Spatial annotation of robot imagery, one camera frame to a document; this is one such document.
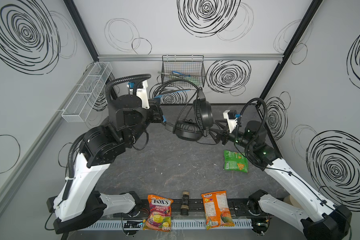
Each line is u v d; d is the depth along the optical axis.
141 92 0.42
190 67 0.96
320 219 0.39
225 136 0.60
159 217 0.68
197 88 0.49
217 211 0.71
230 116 0.57
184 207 0.72
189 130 0.44
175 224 0.71
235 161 0.86
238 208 0.73
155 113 0.44
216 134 0.61
